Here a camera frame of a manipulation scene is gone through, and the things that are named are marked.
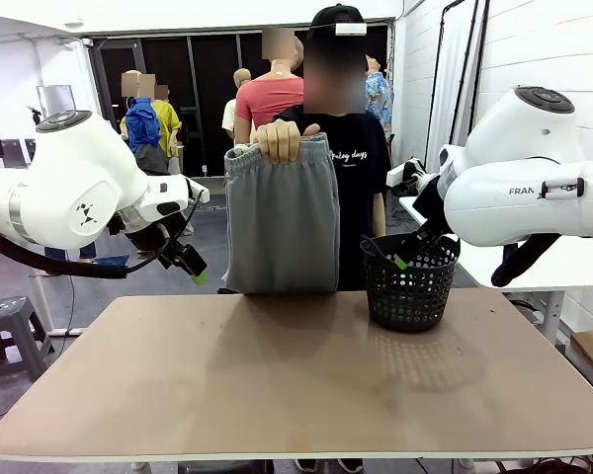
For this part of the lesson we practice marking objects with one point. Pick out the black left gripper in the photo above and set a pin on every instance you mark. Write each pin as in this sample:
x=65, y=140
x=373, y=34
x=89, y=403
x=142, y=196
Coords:
x=185, y=259

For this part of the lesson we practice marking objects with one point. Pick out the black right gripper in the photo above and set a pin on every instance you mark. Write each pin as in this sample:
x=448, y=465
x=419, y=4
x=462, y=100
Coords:
x=431, y=205

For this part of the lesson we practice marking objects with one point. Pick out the grey training pants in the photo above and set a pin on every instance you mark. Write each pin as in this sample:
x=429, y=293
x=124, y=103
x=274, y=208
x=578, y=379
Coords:
x=281, y=222

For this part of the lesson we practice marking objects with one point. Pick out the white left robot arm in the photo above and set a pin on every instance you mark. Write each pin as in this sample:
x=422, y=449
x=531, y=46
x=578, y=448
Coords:
x=69, y=187

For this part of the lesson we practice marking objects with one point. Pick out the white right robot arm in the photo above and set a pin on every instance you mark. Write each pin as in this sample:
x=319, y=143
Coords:
x=514, y=197

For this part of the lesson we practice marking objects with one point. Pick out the person's left forearm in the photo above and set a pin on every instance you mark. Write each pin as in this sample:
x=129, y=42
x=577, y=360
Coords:
x=379, y=214

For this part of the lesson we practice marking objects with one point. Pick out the person's right hand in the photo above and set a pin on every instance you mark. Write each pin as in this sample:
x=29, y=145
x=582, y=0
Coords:
x=279, y=140

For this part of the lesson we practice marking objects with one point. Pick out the dark grey perforated basket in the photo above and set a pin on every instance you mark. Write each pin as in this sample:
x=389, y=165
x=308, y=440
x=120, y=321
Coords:
x=407, y=301

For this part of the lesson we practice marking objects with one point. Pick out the white side table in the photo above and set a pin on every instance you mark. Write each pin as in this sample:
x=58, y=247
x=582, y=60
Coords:
x=474, y=266

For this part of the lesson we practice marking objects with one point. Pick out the person in black t-shirt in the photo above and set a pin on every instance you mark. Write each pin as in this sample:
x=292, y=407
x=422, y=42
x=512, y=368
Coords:
x=356, y=197

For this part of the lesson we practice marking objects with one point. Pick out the figure in blue floral shirt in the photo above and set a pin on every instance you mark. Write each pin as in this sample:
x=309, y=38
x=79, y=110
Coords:
x=378, y=96

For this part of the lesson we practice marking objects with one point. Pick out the mannequin with yellow shirt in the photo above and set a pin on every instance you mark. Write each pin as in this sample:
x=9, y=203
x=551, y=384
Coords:
x=170, y=123

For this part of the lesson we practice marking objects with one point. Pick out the mannequin with blue jacket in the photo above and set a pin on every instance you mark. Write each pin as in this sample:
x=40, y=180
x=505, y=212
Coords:
x=141, y=123

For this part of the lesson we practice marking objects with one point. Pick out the bare beige mannequin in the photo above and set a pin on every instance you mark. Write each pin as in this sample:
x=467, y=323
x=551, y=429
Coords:
x=237, y=108

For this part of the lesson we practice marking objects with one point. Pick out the white curtain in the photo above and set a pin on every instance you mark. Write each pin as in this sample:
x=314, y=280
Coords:
x=457, y=74

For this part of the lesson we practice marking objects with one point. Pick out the black curved pipe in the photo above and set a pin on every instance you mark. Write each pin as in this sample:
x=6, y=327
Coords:
x=440, y=59

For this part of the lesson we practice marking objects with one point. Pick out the grey plastic stool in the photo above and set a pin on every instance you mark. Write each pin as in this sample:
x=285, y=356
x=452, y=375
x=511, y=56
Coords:
x=10, y=321

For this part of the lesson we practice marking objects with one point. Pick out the black straight pole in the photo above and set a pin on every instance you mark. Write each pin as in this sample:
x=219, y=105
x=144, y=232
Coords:
x=474, y=59

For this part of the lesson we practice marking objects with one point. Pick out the white device on cap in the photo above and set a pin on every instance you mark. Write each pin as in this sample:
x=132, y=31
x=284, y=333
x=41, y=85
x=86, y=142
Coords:
x=351, y=28

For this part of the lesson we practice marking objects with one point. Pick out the black cap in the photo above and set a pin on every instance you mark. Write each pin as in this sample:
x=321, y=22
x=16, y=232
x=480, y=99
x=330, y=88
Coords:
x=328, y=17

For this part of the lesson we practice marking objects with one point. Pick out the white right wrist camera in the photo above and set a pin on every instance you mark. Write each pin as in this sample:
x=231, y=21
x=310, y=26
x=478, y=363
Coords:
x=400, y=175

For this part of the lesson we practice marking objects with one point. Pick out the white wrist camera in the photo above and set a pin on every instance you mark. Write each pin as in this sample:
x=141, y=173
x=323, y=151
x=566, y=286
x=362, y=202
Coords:
x=400, y=175
x=197, y=191

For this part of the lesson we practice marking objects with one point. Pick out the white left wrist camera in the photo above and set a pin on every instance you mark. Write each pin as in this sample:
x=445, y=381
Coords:
x=197, y=191

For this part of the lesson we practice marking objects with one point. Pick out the grey wall panel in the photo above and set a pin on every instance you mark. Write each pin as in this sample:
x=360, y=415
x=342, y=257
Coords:
x=54, y=99

